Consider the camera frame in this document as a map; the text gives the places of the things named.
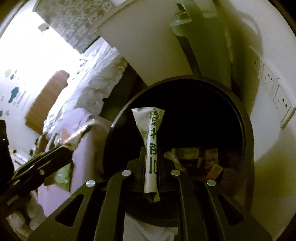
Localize green box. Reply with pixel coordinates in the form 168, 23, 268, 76
55, 163, 73, 192

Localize white green paper sachet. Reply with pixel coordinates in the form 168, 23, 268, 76
132, 107, 165, 203

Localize black round trash bin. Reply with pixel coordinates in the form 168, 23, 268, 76
103, 76, 254, 226

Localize white gloved left hand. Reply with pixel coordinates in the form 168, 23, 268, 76
6, 190, 46, 240

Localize purple round tablecloth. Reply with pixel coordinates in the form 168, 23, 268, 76
38, 108, 111, 216

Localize wooden headboard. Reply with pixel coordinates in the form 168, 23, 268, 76
25, 70, 70, 135

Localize bed with white duvet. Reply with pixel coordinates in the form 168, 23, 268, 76
43, 38, 128, 135

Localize grey patterned window blind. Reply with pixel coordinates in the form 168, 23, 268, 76
33, 0, 115, 54

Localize green air purifier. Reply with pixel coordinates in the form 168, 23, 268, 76
170, 1, 232, 89

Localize white dresser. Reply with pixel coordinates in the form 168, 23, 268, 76
96, 0, 192, 85

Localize cloud wall stickers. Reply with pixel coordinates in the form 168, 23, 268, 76
1, 69, 30, 118

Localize white wall socket strip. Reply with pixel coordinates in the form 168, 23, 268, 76
249, 46, 295, 128

